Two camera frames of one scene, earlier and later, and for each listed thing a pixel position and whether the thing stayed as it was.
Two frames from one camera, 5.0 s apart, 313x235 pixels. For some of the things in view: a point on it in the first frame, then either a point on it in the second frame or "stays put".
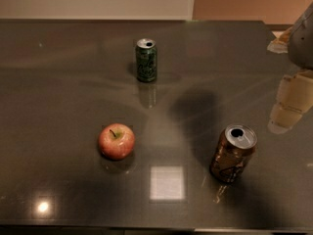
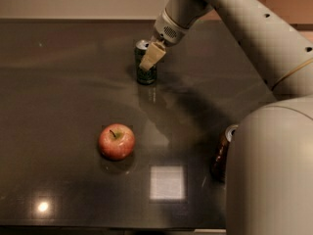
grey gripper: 303,44 → 165,30
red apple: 116,140 stays put
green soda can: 146,60 stays put
